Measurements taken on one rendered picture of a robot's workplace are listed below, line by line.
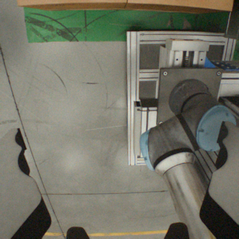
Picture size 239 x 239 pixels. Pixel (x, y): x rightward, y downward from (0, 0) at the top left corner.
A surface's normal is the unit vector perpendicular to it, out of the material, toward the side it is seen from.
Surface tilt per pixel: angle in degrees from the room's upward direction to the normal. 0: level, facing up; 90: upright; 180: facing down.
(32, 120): 0
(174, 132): 54
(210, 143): 8
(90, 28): 0
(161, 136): 69
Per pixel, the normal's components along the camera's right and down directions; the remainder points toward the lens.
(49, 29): 0.03, 0.48
